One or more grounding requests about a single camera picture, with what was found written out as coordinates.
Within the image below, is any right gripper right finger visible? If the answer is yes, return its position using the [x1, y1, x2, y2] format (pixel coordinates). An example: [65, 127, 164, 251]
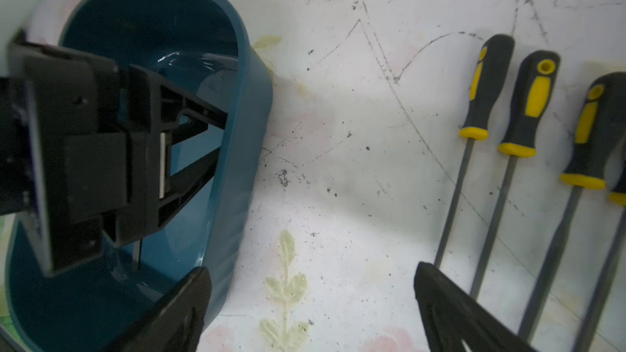
[413, 262, 533, 352]

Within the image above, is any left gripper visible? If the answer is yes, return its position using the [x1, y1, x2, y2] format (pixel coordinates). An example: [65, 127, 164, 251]
[1, 42, 228, 276]

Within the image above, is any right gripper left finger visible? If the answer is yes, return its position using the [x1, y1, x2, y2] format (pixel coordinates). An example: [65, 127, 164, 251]
[104, 267, 212, 351]

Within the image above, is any teal plastic storage box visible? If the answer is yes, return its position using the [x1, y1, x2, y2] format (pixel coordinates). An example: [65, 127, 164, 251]
[1, 0, 273, 351]

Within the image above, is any file tool yellow black handle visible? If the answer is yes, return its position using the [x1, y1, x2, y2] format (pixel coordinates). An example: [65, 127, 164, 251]
[518, 72, 625, 343]
[131, 239, 143, 271]
[469, 50, 561, 299]
[434, 34, 515, 267]
[572, 169, 625, 351]

